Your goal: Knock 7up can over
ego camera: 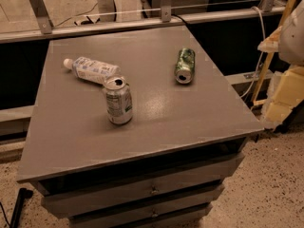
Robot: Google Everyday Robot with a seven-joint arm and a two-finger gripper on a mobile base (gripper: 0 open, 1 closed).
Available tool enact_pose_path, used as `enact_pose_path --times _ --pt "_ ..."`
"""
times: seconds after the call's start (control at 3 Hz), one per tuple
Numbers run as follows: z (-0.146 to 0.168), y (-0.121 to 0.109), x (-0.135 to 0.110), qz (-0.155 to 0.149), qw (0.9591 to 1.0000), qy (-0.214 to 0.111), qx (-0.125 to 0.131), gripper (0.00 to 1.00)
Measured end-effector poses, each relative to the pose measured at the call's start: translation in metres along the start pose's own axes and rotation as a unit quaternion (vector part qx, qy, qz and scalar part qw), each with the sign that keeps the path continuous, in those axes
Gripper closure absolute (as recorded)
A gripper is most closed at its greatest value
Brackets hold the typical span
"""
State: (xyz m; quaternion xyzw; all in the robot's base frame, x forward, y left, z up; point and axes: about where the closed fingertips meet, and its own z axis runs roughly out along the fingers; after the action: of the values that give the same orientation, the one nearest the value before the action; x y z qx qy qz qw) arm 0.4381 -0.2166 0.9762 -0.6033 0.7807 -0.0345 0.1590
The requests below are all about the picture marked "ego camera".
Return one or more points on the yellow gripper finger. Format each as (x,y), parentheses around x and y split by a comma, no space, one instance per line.
(285,92)
(270,44)

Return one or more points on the clear plastic water bottle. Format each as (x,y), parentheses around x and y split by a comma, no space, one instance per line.
(91,70)

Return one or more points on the black stand leg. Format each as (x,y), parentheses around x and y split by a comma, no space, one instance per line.
(23,194)

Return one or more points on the yellow wooden pole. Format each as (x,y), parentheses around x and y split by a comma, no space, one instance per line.
(287,40)

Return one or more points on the metal railing frame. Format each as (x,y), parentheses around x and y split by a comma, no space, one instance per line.
(72,18)

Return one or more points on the green soda can lying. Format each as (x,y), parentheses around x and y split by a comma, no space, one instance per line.
(185,66)

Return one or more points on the grey drawer cabinet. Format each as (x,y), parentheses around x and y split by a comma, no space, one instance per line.
(165,166)

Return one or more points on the silver 7up soda can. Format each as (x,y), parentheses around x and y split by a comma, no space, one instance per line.
(118,99)

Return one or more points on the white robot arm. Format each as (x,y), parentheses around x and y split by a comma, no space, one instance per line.
(286,90)

